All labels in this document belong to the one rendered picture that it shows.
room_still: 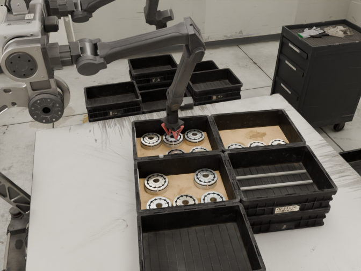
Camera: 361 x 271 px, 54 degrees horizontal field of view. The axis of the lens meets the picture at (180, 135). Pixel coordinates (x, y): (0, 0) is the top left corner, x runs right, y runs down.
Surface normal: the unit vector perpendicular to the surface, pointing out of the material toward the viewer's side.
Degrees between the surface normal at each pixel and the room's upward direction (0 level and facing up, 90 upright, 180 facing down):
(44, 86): 90
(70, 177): 0
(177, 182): 0
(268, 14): 90
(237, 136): 0
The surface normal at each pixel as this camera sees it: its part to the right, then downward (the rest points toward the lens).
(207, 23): 0.27, 0.58
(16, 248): 0.00, -0.79
